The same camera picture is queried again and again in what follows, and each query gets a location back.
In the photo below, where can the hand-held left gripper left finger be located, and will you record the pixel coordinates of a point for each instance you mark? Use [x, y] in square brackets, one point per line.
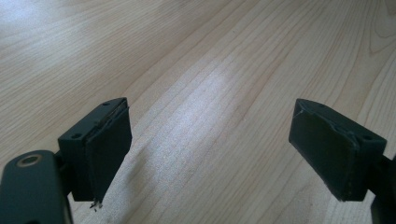
[106, 149]

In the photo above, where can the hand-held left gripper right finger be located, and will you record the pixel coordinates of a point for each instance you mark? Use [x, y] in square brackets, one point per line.
[330, 149]

